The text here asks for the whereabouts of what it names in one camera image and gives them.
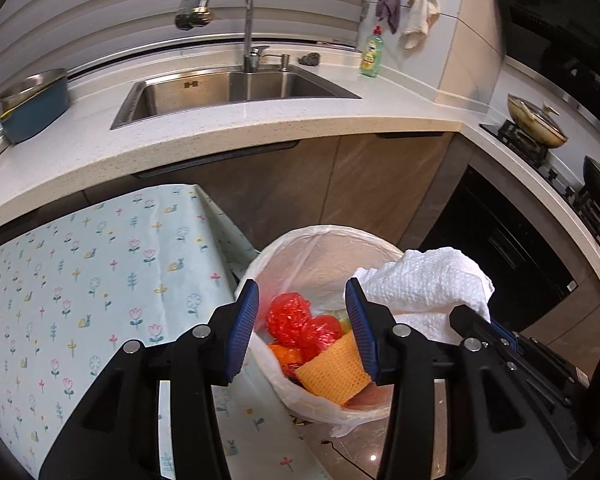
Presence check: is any green dish soap bottle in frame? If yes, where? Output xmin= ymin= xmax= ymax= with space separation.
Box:
xmin=358 ymin=25 xmax=385 ymax=78

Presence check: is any orange plastic bag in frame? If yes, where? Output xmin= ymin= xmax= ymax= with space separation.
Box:
xmin=268 ymin=342 xmax=306 ymax=376

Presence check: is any frying pan with glass lid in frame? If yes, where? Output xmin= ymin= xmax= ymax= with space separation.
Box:
xmin=506 ymin=93 xmax=570 ymax=149

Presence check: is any chrome faucet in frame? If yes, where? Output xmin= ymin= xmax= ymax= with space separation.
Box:
xmin=175 ymin=0 xmax=271 ymax=73

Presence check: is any white lined waste bin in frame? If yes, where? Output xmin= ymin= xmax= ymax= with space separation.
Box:
xmin=234 ymin=225 xmax=431 ymax=436

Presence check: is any white paper towel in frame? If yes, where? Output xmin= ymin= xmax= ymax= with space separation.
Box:
xmin=352 ymin=246 xmax=496 ymax=346

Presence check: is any black gas stove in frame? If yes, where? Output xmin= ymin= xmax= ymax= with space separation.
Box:
xmin=480 ymin=120 xmax=600 ymax=256

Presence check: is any beige hanging cloth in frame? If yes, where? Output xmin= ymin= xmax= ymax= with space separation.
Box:
xmin=400 ymin=0 xmax=441 ymax=51

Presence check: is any grey window blind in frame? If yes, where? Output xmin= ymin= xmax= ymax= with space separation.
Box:
xmin=0 ymin=0 xmax=371 ymax=73

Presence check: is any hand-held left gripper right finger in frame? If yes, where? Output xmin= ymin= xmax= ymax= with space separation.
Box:
xmin=344 ymin=277 xmax=568 ymax=480

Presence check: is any stainless steel sink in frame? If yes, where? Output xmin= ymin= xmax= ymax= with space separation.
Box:
xmin=111 ymin=67 xmax=362 ymax=131

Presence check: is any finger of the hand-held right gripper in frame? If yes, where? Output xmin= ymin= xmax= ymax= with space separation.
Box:
xmin=449 ymin=304 xmax=522 ymax=362

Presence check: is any red plastic bag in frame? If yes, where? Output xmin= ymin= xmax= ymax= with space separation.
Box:
xmin=266 ymin=292 xmax=345 ymax=361

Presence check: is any black range hood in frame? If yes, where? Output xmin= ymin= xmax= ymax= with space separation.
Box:
xmin=495 ymin=0 xmax=600 ymax=126

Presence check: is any floral tablecloth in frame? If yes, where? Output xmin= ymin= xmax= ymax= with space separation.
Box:
xmin=0 ymin=185 xmax=326 ymax=480

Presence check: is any brown base cabinet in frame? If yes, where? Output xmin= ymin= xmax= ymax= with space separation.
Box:
xmin=135 ymin=132 xmax=461 ymax=261

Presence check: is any purple hanging cloth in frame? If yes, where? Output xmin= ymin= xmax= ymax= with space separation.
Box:
xmin=377 ymin=0 xmax=405 ymax=36

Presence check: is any black built-in oven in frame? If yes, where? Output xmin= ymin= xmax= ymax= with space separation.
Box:
xmin=420 ymin=165 xmax=581 ymax=316

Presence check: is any yellow waffle cloth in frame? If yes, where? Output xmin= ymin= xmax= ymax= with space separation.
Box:
xmin=295 ymin=332 xmax=371 ymax=406

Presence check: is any blue pot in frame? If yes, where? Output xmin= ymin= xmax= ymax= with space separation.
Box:
xmin=0 ymin=77 xmax=72 ymax=144

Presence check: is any large steel bowl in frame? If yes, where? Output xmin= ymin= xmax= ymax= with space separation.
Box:
xmin=0 ymin=68 xmax=70 ymax=111

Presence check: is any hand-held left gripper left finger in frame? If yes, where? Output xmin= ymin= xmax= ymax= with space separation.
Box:
xmin=37 ymin=279 xmax=261 ymax=480

